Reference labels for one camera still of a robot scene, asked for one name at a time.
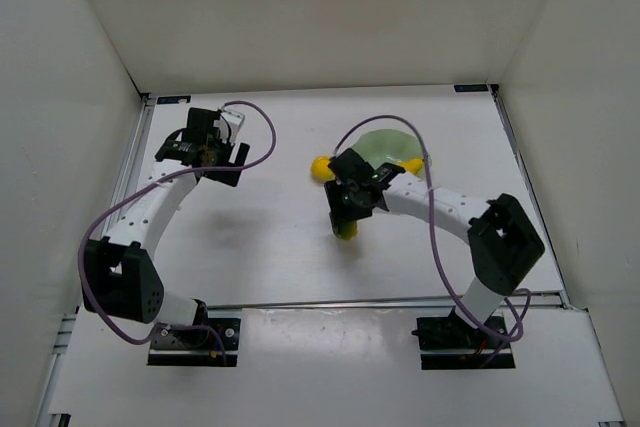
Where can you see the green glass fruit bowl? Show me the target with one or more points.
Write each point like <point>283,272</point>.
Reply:
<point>381,146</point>

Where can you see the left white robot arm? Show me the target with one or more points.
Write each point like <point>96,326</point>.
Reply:
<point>118,277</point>

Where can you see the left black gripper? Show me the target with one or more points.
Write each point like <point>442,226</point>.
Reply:
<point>228,165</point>

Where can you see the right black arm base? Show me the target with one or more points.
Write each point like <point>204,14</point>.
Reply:
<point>449,344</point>

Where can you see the white front cover board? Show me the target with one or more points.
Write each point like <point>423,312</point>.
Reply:
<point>339,368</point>

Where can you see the yellow fake lemon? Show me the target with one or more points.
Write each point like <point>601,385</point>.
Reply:
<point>320,170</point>

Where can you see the left blue label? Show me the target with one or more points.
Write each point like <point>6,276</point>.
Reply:
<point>173,100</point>

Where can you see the front aluminium rail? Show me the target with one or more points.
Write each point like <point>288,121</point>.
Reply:
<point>556,299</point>

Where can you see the yellow fake pear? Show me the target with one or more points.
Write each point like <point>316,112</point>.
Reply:
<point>414,166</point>

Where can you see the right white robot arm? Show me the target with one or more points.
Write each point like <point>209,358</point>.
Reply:
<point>504,245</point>

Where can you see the blue label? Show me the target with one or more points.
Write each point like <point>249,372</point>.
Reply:
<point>173,100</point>
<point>470,88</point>

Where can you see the right blue label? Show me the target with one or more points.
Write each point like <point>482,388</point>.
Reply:
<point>470,88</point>

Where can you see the green yellow fake mango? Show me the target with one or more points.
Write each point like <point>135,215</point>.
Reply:
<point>345,230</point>

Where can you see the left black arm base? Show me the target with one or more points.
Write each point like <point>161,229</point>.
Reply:
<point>217,347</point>

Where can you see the left aluminium rail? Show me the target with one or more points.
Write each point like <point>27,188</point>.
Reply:
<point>126,180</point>

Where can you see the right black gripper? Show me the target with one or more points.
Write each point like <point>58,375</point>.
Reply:
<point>338,206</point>

